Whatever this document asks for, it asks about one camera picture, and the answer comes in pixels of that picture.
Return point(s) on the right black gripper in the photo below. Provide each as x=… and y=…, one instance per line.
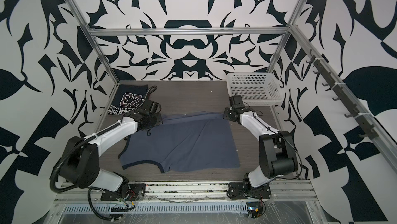
x=227, y=114

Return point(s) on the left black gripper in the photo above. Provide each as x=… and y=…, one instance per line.
x=159, y=119

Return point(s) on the navy tank top red trim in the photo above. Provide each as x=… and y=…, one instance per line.
x=127, y=98

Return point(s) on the blue-grey tank top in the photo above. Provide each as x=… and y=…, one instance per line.
x=183, y=143

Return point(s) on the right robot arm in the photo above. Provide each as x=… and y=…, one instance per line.
x=277, y=155

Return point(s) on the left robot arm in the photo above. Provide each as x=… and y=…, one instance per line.
x=79, y=165

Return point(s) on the white plastic laundry basket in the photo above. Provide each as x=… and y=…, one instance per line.
x=255, y=88

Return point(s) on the small green circuit board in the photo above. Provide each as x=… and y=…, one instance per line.
x=256, y=209

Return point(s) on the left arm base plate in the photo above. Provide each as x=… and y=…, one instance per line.
x=129, y=192

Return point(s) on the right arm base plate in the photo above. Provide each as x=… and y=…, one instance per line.
x=240, y=191

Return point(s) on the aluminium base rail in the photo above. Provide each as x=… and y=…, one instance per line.
x=281, y=190

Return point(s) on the white slotted cable duct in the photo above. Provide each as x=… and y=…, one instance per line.
x=174, y=208

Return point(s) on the aluminium frame crossbar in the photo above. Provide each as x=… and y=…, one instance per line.
x=186, y=31

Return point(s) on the wall hook rail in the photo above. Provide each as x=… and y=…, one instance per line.
x=344, y=95

